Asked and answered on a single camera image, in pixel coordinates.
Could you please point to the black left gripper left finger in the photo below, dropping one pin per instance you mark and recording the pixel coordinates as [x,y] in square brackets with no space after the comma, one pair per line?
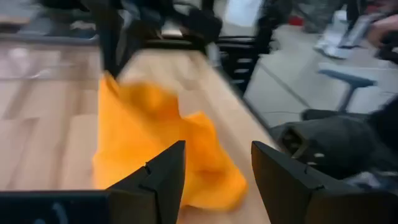
[168,174]

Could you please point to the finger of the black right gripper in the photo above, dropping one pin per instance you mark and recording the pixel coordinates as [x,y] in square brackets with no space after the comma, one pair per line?
[108,59]
[116,59]

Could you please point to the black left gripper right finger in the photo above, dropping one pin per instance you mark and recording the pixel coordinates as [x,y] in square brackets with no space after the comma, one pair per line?
[280,180]

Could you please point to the orange microfiber towel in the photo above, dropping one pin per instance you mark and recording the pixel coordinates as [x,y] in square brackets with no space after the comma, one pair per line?
[140,124]

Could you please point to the clear plastic bin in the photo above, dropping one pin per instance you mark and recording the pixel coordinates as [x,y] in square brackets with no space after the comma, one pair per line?
[46,39]

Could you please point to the dark grey bag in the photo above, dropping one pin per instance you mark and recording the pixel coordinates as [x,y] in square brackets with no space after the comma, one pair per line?
[335,146]

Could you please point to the grey stool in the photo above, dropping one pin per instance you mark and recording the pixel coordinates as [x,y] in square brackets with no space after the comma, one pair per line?
[351,81]

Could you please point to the black slotted rack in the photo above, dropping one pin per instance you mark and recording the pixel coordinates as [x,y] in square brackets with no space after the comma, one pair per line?
[239,59]

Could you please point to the person's hand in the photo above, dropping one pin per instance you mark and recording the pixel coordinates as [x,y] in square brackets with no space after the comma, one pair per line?
[382,29]

